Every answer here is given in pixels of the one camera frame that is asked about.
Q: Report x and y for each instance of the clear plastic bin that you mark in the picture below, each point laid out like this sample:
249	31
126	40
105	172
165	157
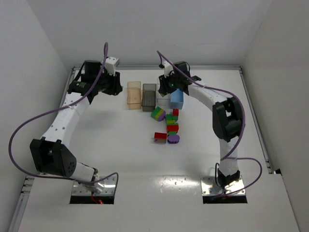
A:
163	101

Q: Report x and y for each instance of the red green lego stack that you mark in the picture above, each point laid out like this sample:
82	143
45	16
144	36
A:
171	125

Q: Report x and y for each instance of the purple rounded lego brick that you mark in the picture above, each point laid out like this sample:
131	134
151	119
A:
173	138

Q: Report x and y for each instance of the blue plastic bin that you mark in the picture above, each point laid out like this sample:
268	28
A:
176	100

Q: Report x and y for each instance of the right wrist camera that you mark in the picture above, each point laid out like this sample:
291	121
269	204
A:
167	68

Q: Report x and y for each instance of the green lime purple lego block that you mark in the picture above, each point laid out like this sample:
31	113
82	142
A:
158	114

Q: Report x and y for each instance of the grey translucent bin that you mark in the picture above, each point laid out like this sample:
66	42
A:
148	97

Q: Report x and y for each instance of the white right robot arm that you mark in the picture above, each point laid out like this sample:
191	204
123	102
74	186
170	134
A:
227	116

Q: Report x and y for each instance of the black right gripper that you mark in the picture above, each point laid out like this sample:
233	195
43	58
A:
167	85

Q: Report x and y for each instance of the red lego brick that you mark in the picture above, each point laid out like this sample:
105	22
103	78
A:
160	136

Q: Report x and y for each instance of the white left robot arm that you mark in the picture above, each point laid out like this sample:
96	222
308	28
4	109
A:
51	154

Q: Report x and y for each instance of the orange translucent bin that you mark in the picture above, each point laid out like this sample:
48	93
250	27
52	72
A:
134	95

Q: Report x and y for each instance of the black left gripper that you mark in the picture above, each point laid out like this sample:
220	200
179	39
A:
114	85

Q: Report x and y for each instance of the small red lego stack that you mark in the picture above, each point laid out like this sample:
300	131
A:
175	114

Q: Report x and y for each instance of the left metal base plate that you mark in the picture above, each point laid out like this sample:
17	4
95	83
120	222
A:
103	188

